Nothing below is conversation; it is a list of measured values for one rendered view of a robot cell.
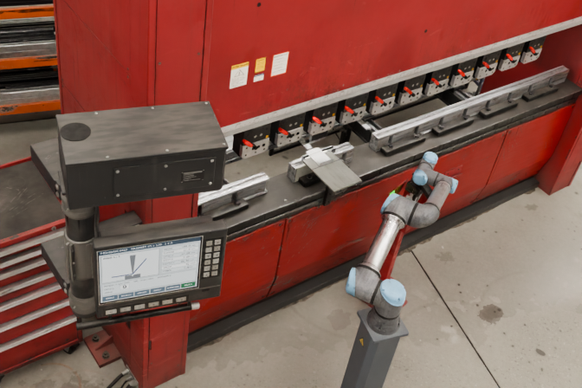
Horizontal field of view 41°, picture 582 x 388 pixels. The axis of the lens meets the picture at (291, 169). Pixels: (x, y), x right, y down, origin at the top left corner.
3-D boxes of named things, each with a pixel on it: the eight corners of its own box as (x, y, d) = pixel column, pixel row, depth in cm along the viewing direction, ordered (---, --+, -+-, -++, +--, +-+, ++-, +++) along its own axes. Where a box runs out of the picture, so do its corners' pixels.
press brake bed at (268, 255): (176, 359, 409) (183, 251, 356) (158, 332, 421) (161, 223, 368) (538, 188, 563) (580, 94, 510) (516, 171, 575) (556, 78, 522)
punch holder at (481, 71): (475, 80, 440) (484, 55, 429) (465, 72, 445) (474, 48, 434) (494, 74, 448) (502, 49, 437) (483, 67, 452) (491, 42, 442)
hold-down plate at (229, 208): (195, 229, 362) (195, 224, 360) (189, 222, 365) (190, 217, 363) (248, 209, 377) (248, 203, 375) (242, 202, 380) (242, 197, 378)
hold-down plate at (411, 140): (385, 156, 424) (386, 151, 422) (379, 151, 427) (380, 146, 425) (424, 141, 439) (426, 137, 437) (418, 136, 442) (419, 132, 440)
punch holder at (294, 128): (276, 148, 368) (280, 120, 357) (266, 138, 373) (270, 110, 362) (300, 139, 376) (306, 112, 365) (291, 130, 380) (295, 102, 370)
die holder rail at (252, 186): (179, 225, 362) (180, 210, 356) (173, 217, 366) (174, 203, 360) (267, 192, 388) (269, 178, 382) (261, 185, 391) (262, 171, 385)
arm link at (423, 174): (434, 179, 382) (441, 167, 390) (413, 171, 385) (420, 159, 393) (430, 191, 387) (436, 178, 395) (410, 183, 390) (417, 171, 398)
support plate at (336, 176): (333, 192, 377) (333, 190, 376) (302, 161, 392) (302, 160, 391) (361, 181, 386) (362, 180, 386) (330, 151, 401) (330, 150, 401)
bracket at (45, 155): (58, 201, 257) (57, 185, 253) (30, 159, 271) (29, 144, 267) (164, 166, 278) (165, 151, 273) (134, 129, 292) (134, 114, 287)
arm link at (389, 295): (396, 322, 335) (403, 302, 326) (367, 309, 338) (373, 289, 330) (404, 304, 344) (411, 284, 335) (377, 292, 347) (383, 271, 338)
